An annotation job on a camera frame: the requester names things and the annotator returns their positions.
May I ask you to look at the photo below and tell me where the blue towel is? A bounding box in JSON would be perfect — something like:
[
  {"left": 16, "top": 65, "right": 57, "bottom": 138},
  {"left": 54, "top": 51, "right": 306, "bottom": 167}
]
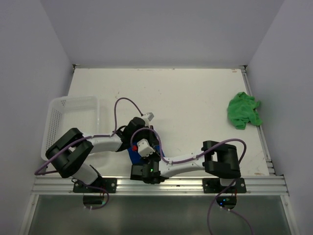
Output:
[{"left": 126, "top": 125, "right": 167, "bottom": 165}]

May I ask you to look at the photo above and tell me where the green towel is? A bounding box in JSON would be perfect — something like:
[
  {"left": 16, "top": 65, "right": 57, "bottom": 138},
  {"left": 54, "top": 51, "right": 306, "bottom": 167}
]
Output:
[{"left": 227, "top": 92, "right": 263, "bottom": 130}]

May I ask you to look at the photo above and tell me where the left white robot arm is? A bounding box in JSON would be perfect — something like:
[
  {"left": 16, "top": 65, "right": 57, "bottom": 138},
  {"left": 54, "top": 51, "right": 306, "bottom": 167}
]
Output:
[{"left": 45, "top": 117, "right": 163, "bottom": 192}]

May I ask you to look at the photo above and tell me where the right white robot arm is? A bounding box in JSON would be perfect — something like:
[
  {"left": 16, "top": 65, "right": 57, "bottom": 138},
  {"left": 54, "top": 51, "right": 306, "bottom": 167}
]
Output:
[{"left": 130, "top": 139, "right": 241, "bottom": 192}]

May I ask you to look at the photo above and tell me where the white perforated plastic basket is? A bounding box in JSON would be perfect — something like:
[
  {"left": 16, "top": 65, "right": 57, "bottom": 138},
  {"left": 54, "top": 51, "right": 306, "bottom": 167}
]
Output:
[{"left": 41, "top": 95, "right": 99, "bottom": 161}]

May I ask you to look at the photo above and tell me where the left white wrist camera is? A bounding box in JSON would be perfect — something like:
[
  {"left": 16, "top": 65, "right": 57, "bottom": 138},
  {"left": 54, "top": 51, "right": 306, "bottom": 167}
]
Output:
[{"left": 141, "top": 112, "right": 154, "bottom": 121}]

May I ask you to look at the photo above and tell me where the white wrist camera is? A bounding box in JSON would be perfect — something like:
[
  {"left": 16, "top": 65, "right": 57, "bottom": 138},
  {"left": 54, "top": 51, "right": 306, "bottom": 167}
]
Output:
[
  {"left": 141, "top": 112, "right": 154, "bottom": 121},
  {"left": 132, "top": 139, "right": 155, "bottom": 158}
]

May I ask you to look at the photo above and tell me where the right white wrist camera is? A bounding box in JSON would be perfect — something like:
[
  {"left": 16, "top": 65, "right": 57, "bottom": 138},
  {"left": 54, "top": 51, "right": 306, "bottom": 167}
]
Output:
[{"left": 132, "top": 139, "right": 155, "bottom": 158}]

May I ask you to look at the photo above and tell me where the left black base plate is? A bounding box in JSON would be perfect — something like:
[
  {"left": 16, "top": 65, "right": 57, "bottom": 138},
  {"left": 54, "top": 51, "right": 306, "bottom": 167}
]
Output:
[{"left": 71, "top": 178, "right": 117, "bottom": 193}]

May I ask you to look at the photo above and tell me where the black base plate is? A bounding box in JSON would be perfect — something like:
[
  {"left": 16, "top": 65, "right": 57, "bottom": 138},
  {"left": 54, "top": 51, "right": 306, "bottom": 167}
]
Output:
[
  {"left": 71, "top": 178, "right": 117, "bottom": 193},
  {"left": 202, "top": 178, "right": 247, "bottom": 193}
]

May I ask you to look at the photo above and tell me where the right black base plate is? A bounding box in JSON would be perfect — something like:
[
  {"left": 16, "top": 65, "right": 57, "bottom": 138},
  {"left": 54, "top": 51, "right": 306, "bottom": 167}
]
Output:
[{"left": 202, "top": 178, "right": 247, "bottom": 193}]

